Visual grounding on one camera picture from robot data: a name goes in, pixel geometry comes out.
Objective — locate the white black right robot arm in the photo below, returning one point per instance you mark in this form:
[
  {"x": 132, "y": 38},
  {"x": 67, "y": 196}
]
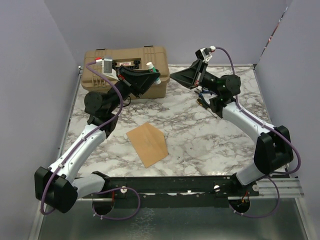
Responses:
[{"x": 272, "y": 144}]

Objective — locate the blue handled pliers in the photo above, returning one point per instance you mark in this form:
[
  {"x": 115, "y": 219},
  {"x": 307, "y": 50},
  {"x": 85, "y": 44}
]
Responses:
[{"x": 202, "y": 92}]

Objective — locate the brown paper envelope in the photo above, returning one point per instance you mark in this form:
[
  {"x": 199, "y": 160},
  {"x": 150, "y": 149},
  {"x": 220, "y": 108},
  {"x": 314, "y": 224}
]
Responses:
[{"x": 149, "y": 143}]

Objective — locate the tan plastic tool case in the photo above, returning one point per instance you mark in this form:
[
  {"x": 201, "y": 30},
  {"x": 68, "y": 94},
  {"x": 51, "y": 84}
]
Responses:
[{"x": 133, "y": 58}]

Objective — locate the green white glue stick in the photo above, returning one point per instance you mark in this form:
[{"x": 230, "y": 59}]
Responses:
[{"x": 152, "y": 69}]

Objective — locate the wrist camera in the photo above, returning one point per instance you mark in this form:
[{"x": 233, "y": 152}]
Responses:
[
  {"x": 205, "y": 54},
  {"x": 107, "y": 67}
]

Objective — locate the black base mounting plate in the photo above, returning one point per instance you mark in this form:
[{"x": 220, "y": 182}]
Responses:
[{"x": 173, "y": 191}]

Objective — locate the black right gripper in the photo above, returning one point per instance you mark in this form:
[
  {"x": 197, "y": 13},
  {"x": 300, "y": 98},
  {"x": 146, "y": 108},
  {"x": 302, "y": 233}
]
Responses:
[{"x": 187, "y": 77}]

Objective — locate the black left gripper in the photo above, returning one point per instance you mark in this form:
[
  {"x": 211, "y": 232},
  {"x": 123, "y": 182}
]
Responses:
[{"x": 137, "y": 81}]

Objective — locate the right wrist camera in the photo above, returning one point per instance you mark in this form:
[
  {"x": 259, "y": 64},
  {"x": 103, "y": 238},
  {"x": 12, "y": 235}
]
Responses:
[{"x": 205, "y": 54}]

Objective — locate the aluminium frame rail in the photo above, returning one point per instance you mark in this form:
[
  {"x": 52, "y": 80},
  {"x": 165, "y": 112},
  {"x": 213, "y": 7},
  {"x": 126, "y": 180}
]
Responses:
[{"x": 287, "y": 191}]

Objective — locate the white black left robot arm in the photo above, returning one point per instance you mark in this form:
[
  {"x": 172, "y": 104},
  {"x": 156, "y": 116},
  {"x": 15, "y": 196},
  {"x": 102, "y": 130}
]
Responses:
[{"x": 57, "y": 186}]

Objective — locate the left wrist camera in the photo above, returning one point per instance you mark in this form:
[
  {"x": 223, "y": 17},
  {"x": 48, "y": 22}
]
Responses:
[{"x": 107, "y": 67}]

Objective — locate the black yellow screwdriver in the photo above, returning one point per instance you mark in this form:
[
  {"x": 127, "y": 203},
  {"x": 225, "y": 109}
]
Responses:
[{"x": 205, "y": 106}]

